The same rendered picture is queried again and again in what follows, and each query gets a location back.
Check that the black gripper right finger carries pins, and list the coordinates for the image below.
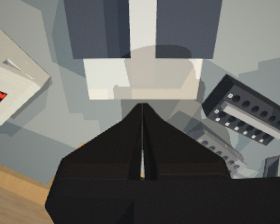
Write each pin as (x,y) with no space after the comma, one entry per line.
(170,154)

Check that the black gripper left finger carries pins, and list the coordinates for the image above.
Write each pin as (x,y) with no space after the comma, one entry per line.
(112,153)

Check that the grey bench mat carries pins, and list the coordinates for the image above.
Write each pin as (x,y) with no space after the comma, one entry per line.
(60,116)

